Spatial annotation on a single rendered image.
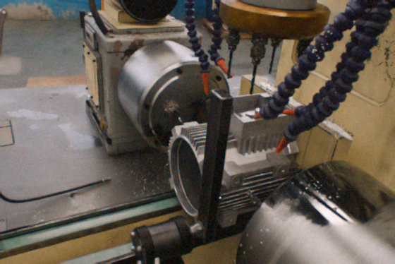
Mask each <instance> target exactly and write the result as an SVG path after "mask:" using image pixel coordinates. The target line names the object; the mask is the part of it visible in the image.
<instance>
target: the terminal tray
mask: <svg viewBox="0 0 395 264"><path fill-rule="evenodd" d="M264 94H266V95H268V96H264ZM271 99H272V96H271V95H270V94H269V93H268V92H264V93H258V94H253V95H244V96H237V97H234V101H233V105H235V111H234V114H232V115H231V124H230V132H232V135H233V136H235V139H237V140H236V149H237V152H238V154H239V155H242V156H243V157H244V156H245V154H246V153H247V154H248V155H251V152H253V153H254V154H256V152H257V151H259V152H262V150H265V151H266V152H267V150H268V148H269V149H270V150H272V148H273V147H275V148H276V149H277V147H278V146H279V144H280V142H281V140H282V138H283V137H284V131H285V130H286V129H287V128H288V124H289V123H290V122H291V121H294V120H295V119H296V117H294V116H290V115H285V114H282V113H281V114H279V116H278V117H277V118H276V119H273V120H269V121H266V120H264V119H260V120H254V119H253V117H254V116H255V115H256V114H257V113H258V112H259V110H260V107H261V106H262V105H264V104H268V103H269V102H270V100H271ZM244 117H247V118H248V120H245V119H244Z"/></svg>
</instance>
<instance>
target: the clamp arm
mask: <svg viewBox="0 0 395 264"><path fill-rule="evenodd" d="M233 101H234V97H233V96H232V95H231V94H229V93H228V92H227V91H225V90H224V89H223V88H220V89H215V90H211V93H210V100H209V112H208V120H207V132H206V139H205V151H204V158H203V165H202V178H201V184H200V197H199V204H198V218H197V223H196V224H195V225H196V226H198V225H200V226H201V227H198V232H201V231H202V234H198V237H199V238H200V239H201V240H202V242H203V243H204V244H206V243H208V242H211V241H214V238H215V232H216V222H217V213H218V207H219V205H221V197H220V193H221V183H222V178H223V173H224V164H225V158H226V149H227V144H228V139H229V129H230V124H231V115H232V114H234V111H235V105H233Z"/></svg>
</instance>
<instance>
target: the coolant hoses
mask: <svg viewBox="0 0 395 264"><path fill-rule="evenodd" d="M193 1H194V0H186V1H185V2H184V5H185V6H186V10H184V13H185V14H186V16H187V17H185V18H184V20H185V21H186V23H187V25H186V26H185V29H187V31H188V32H187V36H189V38H190V39H189V43H191V44H192V47H191V49H192V50H193V51H195V56H196V57H199V58H198V61H199V62H200V63H201V64H200V68H201V70H200V73H201V76H202V81H203V85H204V89H205V94H209V73H210V70H209V69H208V68H209V66H210V62H208V61H207V58H208V55H207V54H205V51H204V50H203V49H200V48H201V44H200V43H198V40H199V38H198V37H197V33H198V32H197V31H196V30H195V28H196V24H194V20H195V17H193V15H194V13H195V10H194V9H193V7H194V6H195V2H193ZM215 4H216V8H214V11H215V14H216V15H215V16H213V19H214V23H213V24H212V27H213V28H214V30H213V31H212V34H213V35H214V37H213V38H212V41H213V43H214V44H211V46H210V49H209V50H208V51H207V52H209V54H210V55H211V56H210V60H211V61H214V63H215V65H216V66H218V67H219V68H221V70H222V71H223V72H225V74H226V75H227V71H228V68H227V67H226V64H225V63H224V61H225V60H224V58H223V57H222V56H220V54H219V53H218V52H217V50H221V47H220V44H221V42H222V38H221V34H222V31H221V28H222V24H221V18H220V16H219V5H220V0H215ZM346 6H347V7H346V9H345V11H344V13H341V12H339V13H337V14H336V15H335V17H336V18H335V20H334V24H330V23H328V24H327V25H326V26H325V27H324V34H323V35H318V36H316V38H315V44H314V45H310V46H309V47H307V49H306V52H307V54H303V55H302V56H300V57H299V58H298V64H295V65H293V66H292V67H291V72H290V73H287V74H286V75H285V76H284V82H281V83H280V84H279V85H278V86H277V89H278V90H277V91H275V92H274V93H273V94H272V99H271V100H270V102H269V103H268V104H264V105H262V106H261V107H260V110H259V112H258V113H257V114H256V115H255V116H254V117H253V119H254V120H260V119H264V120H266V121H269V120H273V119H276V118H277V117H278V116H279V114H281V113H282V114H285V115H290V116H294V117H296V119H295V120H294V121H291V122H290V123H289V124H288V128H287V129H286V130H285V131H284V137H283V138H282V140H281V142H280V144H279V146H278V147H277V149H276V151H275V152H276V153H277V154H279V153H280V152H281V151H282V150H283V149H284V148H285V147H286V146H287V145H288V144H289V143H290V142H293V141H295V140H296V139H297V138H298V135H300V134H301V133H303V132H305V131H309V130H310V129H311V128H312V127H316V126H317V125H318V124H319V123H322V122H323V121H324V120H325V119H326V118H328V117H330V116H331V115H332V113H333V111H336V110H337V109H338V108H339V106H340V103H342V102H344V101H345V99H346V93H347V92H351V91H352V89H353V85H352V84H353V83H355V82H358V78H359V75H358V72H359V71H362V70H364V68H365V64H364V63H363V62H364V61H365V60H366V59H369V58H370V57H371V55H372V52H370V50H371V49H372V48H373V47H374V46H377V43H378V40H377V39H376V36H378V35H380V34H383V33H384V30H385V27H384V26H383V24H384V23H385V22H386V21H388V20H390V18H391V12H390V11H391V10H392V9H393V8H395V0H357V1H349V2H347V3H346ZM376 7H377V8H376ZM354 20H355V23H353V21H354ZM354 25H355V29H356V31H353V32H351V34H350V36H351V42H347V43H346V45H345V48H346V52H342V53H341V62H338V64H337V65H336V71H333V72H332V73H331V75H330V77H331V80H327V81H326V82H325V84H324V85H325V86H322V87H321V88H320V89H319V92H316V93H315V94H314V95H313V96H312V102H311V103H308V105H305V106H303V105H298V106H297V107H296V108H293V109H286V110H284V109H285V105H287V104H288V103H289V101H290V97H292V96H293V94H294V92H295V89H296V88H299V87H300V86H301V85H302V80H306V79H308V76H309V72H308V71H314V70H315V68H316V67H317V64H316V63H317V62H321V61H323V59H324V53H325V52H331V51H332V50H333V48H334V45H333V42H336V41H341V38H342V37H343V34H342V32H345V31H347V29H349V30H352V28H353V27H354ZM294 88H295V89H294Z"/></svg>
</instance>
